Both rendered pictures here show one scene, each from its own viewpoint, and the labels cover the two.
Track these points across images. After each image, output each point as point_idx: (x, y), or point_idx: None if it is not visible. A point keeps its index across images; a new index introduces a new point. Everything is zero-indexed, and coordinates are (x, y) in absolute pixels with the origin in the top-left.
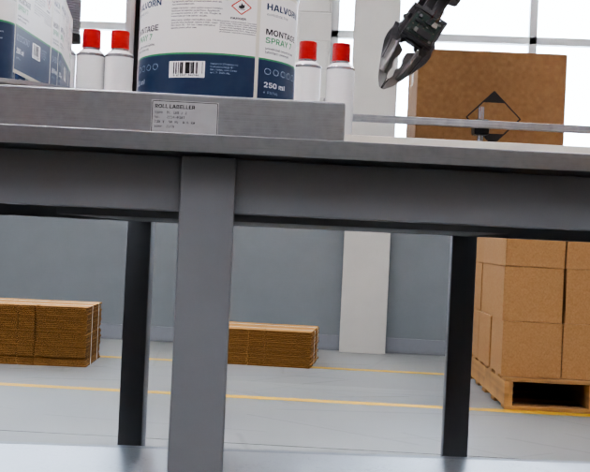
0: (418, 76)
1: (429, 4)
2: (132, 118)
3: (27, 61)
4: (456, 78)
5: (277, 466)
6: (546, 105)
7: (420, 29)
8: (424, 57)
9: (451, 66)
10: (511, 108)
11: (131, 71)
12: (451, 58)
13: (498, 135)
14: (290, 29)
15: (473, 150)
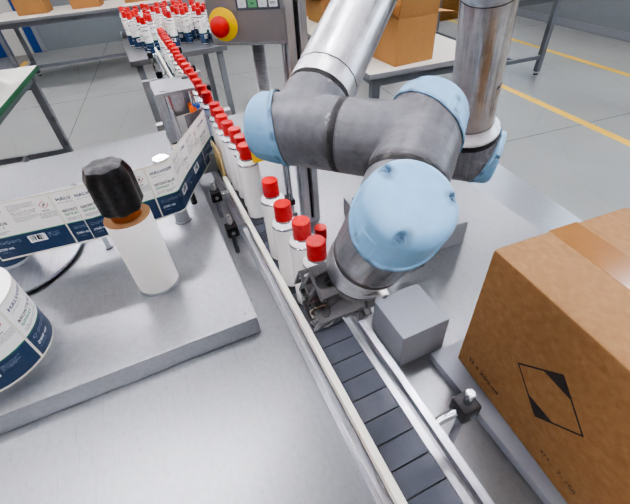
0: (485, 278)
1: (325, 279)
2: None
3: (24, 247)
4: (522, 317)
5: None
6: None
7: (303, 303)
8: (354, 316)
9: (522, 299)
10: (577, 414)
11: (248, 176)
12: (525, 291)
13: (546, 417)
14: None
15: None
